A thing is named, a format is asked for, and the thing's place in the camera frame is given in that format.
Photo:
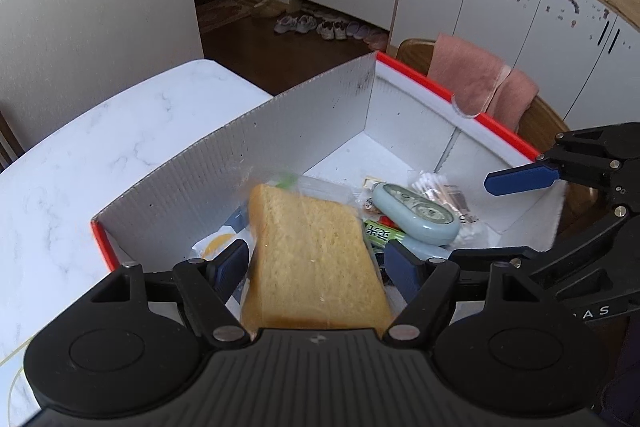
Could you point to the cotton swabs bag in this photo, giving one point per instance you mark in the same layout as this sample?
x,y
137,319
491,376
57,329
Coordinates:
x,y
445,192

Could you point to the brown slippers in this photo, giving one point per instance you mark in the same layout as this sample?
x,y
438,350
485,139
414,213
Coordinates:
x,y
265,10

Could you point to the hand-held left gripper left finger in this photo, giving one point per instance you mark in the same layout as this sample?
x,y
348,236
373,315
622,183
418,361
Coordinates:
x,y
232,264

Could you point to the green snack packet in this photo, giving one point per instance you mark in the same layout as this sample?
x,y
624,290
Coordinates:
x,y
382,234

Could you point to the row of shoes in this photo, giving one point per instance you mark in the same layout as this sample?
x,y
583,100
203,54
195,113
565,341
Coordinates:
x,y
330,29

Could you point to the bagged bread slice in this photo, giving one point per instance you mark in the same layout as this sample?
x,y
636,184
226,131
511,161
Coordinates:
x,y
310,267

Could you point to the white cabinets with stickers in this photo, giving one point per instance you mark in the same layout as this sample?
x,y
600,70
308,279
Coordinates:
x,y
500,22

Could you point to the light blue case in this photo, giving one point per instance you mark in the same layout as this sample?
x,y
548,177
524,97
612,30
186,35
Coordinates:
x,y
415,212

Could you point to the yellow snack packet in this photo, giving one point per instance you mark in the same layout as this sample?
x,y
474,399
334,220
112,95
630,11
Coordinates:
x,y
371,181

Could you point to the wooden chair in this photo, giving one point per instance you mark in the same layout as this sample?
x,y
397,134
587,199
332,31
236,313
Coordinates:
x,y
542,127
7,147

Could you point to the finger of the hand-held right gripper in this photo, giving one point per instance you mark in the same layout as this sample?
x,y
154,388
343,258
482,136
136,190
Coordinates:
x,y
575,247
520,179

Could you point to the person's dark clothing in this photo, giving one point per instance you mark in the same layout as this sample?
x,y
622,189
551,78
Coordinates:
x,y
622,382

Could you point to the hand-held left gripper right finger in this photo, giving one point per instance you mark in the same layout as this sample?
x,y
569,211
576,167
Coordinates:
x,y
402,267

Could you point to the doormat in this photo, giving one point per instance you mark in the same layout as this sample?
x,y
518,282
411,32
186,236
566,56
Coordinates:
x,y
225,12

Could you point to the white cardboard box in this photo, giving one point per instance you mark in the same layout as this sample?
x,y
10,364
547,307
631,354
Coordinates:
x,y
200,167

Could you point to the pink towel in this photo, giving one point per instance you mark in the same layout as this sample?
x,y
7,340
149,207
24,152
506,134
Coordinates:
x,y
465,67

